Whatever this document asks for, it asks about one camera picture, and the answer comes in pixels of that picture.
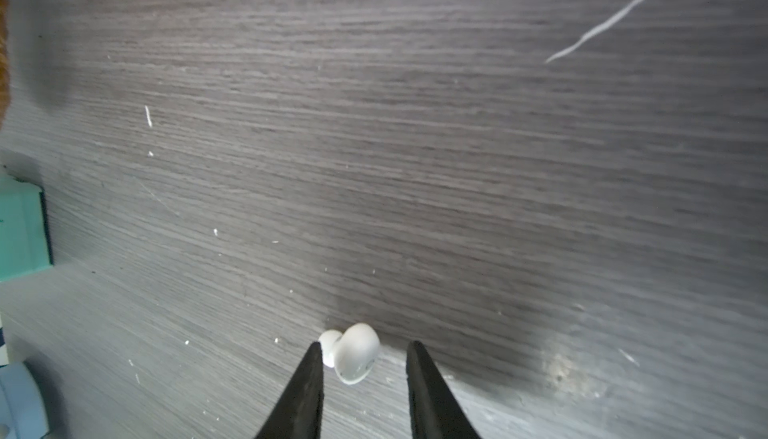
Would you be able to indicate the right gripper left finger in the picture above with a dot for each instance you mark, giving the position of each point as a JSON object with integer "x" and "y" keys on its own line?
{"x": 298, "y": 412}

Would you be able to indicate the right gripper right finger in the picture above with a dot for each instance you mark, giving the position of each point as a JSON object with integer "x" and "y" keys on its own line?
{"x": 434, "y": 410}

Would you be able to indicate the white earbud one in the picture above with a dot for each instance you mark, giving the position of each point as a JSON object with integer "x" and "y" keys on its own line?
{"x": 352, "y": 353}

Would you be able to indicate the blue alarm clock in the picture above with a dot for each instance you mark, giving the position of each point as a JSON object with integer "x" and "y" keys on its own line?
{"x": 23, "y": 411}

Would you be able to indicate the green alarm clock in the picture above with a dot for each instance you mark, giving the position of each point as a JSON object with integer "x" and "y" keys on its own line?
{"x": 25, "y": 245}

